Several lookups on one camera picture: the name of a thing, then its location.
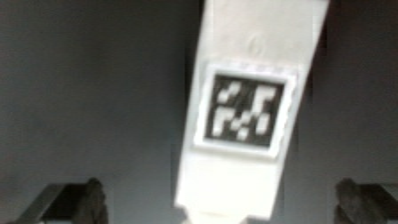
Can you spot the white leg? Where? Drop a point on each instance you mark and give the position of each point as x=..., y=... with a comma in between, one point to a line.
x=257, y=41

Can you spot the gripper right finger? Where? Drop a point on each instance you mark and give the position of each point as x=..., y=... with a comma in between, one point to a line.
x=366, y=203

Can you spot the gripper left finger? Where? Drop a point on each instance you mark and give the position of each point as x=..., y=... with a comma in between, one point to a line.
x=67, y=204

